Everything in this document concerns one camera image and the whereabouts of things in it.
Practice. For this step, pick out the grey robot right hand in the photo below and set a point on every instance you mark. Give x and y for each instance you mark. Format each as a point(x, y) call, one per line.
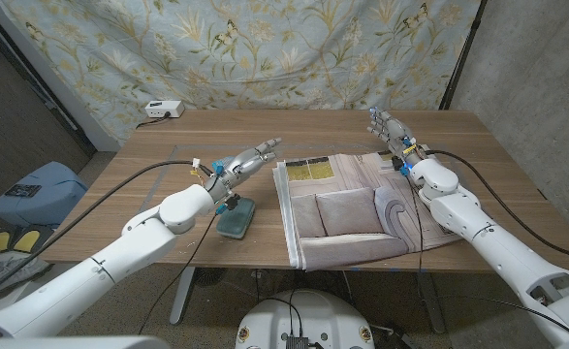
point(395, 136)

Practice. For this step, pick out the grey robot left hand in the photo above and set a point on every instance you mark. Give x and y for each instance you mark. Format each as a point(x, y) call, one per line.
point(243, 167)

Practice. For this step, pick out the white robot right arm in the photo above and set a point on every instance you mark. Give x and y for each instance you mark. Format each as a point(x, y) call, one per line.
point(497, 247)

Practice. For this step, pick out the white robot left shoulder cover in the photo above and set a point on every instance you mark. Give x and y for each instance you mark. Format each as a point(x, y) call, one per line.
point(71, 343)

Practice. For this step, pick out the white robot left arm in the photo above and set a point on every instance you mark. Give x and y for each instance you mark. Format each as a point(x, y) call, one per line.
point(95, 271)

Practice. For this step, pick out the blue toy phone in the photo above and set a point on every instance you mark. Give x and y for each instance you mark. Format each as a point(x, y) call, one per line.
point(227, 160)

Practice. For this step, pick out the teal ribbed soap box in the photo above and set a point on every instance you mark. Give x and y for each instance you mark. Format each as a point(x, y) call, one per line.
point(238, 224)

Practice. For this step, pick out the white power strip box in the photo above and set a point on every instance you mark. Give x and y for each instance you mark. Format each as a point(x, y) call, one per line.
point(163, 108)

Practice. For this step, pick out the floral print backdrop cloth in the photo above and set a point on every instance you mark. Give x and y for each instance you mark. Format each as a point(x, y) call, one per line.
point(289, 48)

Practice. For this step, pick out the black backdrop stand pole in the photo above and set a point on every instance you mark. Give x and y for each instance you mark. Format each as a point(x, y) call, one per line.
point(461, 58)

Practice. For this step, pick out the black round floor fan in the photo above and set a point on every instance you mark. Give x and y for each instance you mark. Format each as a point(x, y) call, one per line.
point(210, 276)

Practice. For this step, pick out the white table leg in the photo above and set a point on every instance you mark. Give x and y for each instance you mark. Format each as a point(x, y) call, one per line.
point(182, 295)
point(432, 305)

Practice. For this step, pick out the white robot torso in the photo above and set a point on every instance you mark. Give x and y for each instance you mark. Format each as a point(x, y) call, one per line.
point(308, 315)

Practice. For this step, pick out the small black torso device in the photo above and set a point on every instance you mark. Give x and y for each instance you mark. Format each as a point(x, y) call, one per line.
point(297, 342)

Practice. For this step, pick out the black floor power strip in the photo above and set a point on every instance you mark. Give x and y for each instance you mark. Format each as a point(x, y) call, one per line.
point(393, 339)

